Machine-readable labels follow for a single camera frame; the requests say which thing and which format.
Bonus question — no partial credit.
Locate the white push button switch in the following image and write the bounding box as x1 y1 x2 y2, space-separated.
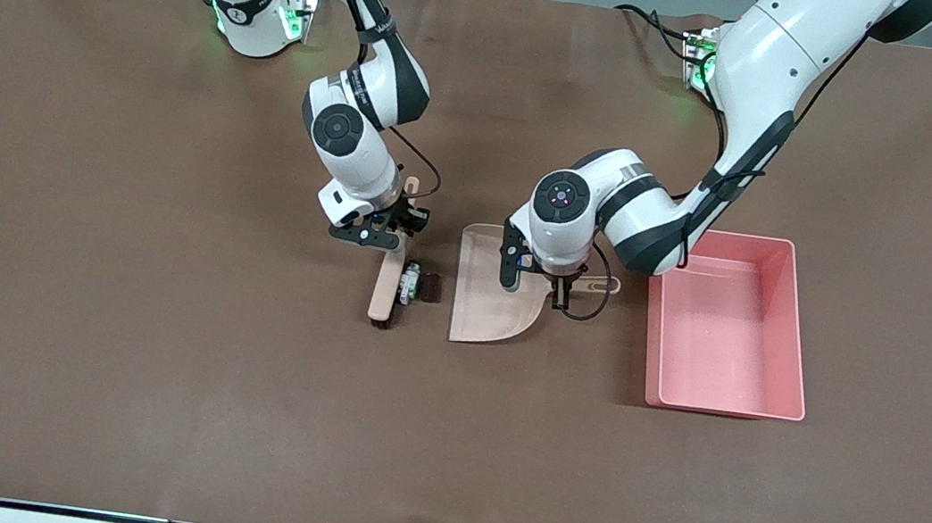
395 261 423 306

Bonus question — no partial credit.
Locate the beige brush with black bristles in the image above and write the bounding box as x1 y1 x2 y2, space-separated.
365 172 424 332

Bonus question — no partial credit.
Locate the beige plastic dustpan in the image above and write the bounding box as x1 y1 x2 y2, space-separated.
445 220 628 364

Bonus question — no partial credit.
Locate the pink plastic bin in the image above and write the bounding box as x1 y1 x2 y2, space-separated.
632 221 828 428

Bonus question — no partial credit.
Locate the brown table cover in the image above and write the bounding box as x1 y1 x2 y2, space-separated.
0 0 932 523

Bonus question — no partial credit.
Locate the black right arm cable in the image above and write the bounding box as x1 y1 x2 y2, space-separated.
274 0 466 204

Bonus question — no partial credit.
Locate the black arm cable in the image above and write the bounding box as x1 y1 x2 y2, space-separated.
556 0 870 353
274 0 466 204

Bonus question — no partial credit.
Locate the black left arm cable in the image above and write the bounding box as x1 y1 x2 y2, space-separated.
556 0 870 353

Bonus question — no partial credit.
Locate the black left base cable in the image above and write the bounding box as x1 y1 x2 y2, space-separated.
609 2 699 62

